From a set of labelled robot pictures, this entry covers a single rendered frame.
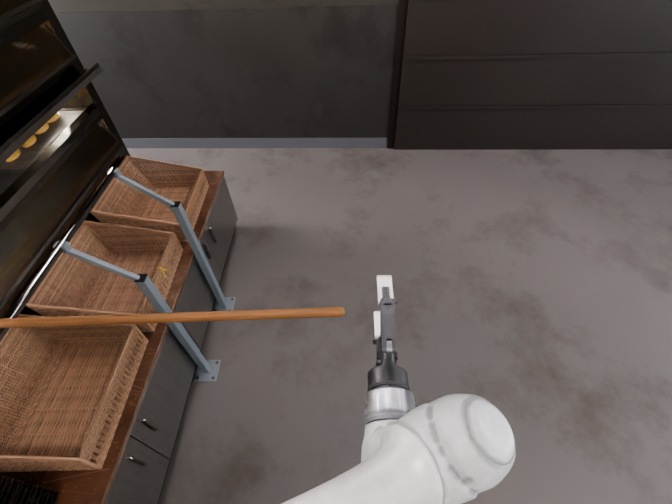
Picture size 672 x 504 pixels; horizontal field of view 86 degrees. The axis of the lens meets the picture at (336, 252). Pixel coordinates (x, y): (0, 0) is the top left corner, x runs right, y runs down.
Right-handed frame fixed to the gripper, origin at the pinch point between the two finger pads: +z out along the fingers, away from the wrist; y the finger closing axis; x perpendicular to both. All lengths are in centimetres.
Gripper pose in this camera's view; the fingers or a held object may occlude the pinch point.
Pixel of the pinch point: (382, 299)
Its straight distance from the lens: 79.8
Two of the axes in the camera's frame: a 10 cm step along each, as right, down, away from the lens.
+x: 10.0, 0.0, -0.4
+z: 0.3, -7.5, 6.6
